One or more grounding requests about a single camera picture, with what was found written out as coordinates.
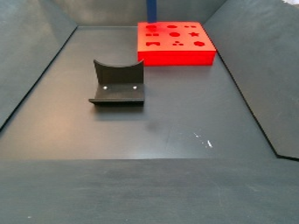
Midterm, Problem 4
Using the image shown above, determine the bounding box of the blue rectangular block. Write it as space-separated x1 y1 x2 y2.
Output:
145 0 156 23

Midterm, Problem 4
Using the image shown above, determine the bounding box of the black curved holder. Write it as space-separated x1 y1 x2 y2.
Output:
88 60 145 105

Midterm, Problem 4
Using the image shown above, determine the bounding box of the red shape-sorting board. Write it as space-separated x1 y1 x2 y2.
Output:
136 21 216 66

